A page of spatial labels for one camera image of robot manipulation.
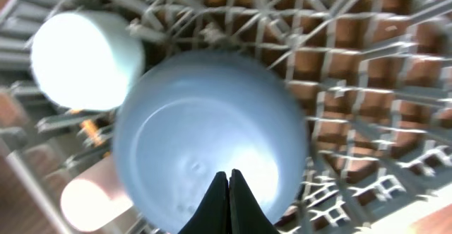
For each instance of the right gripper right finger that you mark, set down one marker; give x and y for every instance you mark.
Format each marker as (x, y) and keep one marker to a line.
(246, 216)

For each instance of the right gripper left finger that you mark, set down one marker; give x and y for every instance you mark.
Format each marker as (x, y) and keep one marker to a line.
(212, 214)

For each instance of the dark blue round plate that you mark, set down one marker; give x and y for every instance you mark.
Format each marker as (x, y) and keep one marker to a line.
(201, 112)

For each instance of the pink plastic cup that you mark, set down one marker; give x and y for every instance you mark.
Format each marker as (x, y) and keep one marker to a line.
(95, 197)

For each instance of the light blue bowl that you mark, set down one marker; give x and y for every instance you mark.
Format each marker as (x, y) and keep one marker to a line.
(86, 60)

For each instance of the grey plastic dishwasher rack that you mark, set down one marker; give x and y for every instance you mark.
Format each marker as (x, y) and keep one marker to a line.
(373, 77)

